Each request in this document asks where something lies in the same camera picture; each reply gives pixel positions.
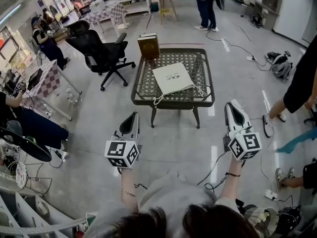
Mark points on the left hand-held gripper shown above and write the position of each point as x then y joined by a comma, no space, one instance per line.
121,152

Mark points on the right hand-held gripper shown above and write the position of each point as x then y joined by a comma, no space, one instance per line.
244,145

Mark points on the person's left forearm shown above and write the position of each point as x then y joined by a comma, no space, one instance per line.
128,182

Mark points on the person's right forearm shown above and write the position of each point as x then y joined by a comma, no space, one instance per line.
231,182

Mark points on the black wrist band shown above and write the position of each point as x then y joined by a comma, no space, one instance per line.
232,174

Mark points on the teal cloth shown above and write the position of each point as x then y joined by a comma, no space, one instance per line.
297,140

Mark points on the black power adapter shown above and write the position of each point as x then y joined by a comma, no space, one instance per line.
58,153

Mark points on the person's grey shirt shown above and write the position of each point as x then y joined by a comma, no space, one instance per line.
173,197

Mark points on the dark woven lattice table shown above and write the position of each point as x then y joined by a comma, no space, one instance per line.
148,83

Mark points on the black glossy chair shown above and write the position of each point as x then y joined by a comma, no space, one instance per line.
37,150

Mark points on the grey backpack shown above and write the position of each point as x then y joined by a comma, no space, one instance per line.
282,68

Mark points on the table with checkered cloth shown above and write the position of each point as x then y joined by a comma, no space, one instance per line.
48,83
111,11

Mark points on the black office chair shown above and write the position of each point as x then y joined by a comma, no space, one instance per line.
99,51

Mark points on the white perforated rack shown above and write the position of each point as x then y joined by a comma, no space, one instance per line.
49,228

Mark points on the brown box on table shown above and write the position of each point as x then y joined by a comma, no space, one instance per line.
148,47

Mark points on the black laptop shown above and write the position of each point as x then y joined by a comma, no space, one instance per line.
34,79

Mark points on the white shelving unit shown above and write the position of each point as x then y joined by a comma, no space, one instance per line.
138,6

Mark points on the white box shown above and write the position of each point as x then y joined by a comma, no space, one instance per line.
97,7

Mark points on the blue bin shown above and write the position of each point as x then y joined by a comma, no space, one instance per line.
154,7

